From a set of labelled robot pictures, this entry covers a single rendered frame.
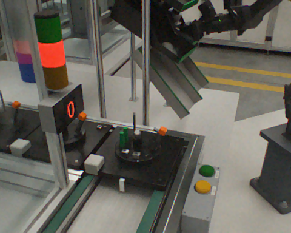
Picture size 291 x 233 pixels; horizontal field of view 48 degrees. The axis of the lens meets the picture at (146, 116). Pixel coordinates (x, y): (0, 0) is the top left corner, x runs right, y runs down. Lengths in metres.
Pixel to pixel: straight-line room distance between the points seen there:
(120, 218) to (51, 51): 0.45
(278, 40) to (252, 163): 3.83
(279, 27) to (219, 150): 3.78
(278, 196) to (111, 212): 0.48
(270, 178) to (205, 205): 0.25
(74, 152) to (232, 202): 0.50
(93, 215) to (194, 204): 0.26
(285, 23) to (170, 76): 3.75
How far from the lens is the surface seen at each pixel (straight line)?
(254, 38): 4.92
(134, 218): 0.87
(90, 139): 1.06
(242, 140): 1.29
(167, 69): 1.22
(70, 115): 0.76
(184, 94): 1.21
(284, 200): 1.03
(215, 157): 1.18
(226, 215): 0.98
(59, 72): 0.71
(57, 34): 0.69
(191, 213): 0.83
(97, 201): 0.92
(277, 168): 0.99
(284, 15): 4.84
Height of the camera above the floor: 1.56
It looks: 30 degrees down
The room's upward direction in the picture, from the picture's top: straight up
